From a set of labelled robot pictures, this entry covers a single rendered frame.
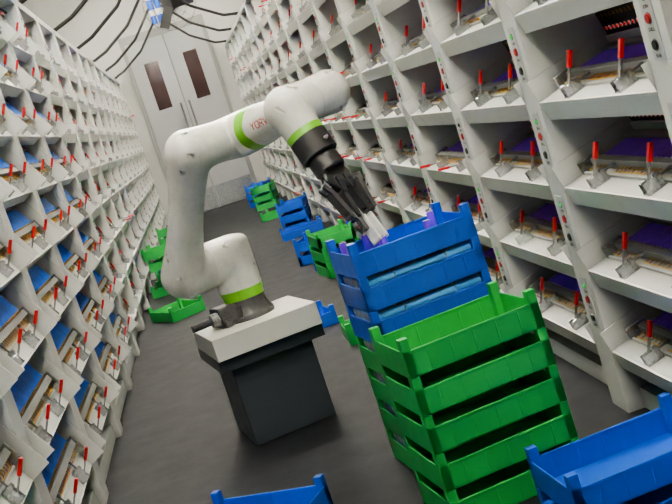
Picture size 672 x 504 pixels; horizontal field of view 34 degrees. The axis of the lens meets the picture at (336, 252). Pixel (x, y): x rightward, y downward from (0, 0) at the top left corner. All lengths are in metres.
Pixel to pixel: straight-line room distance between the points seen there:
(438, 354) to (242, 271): 1.13
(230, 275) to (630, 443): 1.40
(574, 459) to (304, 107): 1.00
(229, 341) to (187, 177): 0.48
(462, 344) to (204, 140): 1.03
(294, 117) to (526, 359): 0.77
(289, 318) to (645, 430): 1.24
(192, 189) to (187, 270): 0.26
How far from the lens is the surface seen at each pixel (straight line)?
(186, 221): 2.97
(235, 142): 2.91
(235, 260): 3.15
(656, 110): 1.92
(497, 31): 2.59
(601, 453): 2.15
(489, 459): 2.23
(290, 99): 2.52
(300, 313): 3.09
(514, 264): 3.17
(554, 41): 2.45
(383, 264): 2.44
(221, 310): 3.17
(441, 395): 2.16
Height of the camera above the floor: 0.89
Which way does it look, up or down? 8 degrees down
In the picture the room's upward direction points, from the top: 18 degrees counter-clockwise
